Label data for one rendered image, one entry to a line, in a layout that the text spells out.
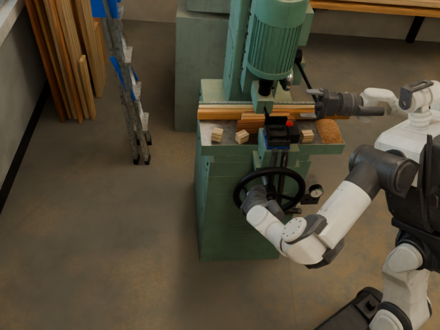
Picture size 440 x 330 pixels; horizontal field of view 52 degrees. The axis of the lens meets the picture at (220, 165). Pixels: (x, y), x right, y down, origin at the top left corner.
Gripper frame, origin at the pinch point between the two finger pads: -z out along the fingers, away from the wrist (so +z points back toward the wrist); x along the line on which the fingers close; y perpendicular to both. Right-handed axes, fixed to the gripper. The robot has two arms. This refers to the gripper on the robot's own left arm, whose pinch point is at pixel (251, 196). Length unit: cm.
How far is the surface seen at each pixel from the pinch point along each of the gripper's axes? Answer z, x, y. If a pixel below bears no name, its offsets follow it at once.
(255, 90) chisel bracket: -30.5, 33.2, 11.0
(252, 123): -24.5, 21.5, 6.6
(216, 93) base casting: -66, 22, 18
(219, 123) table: -32.5, 14.1, 16.9
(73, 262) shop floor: -69, -93, 41
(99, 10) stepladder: -80, 28, 84
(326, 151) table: -23.3, 26.1, -27.1
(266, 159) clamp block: -12.2, 13.0, -1.9
